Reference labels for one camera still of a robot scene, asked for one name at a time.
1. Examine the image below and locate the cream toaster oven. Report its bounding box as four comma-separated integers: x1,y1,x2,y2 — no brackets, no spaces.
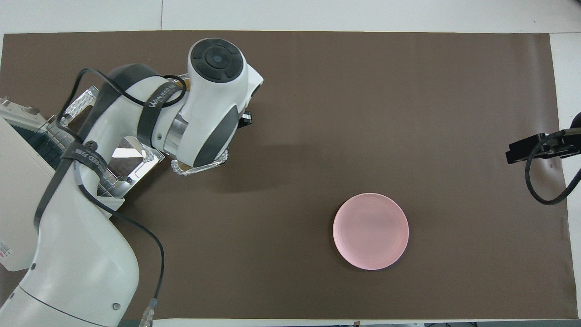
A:
0,96,62,273

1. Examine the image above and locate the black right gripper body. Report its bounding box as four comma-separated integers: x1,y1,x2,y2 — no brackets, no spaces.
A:
545,113,581,159

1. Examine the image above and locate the brown table mat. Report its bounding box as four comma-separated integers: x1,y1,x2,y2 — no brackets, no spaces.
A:
0,30,579,321

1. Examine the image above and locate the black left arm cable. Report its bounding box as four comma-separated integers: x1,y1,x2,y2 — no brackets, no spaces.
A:
57,67,187,327

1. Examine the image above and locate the glass oven door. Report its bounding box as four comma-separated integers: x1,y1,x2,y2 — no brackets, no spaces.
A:
58,85,165,199

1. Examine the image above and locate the pink round plate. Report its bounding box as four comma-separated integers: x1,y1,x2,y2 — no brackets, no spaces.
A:
333,193,409,271

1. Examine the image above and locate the metal oven wire rack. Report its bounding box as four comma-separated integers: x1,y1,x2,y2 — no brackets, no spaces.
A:
9,119,64,169

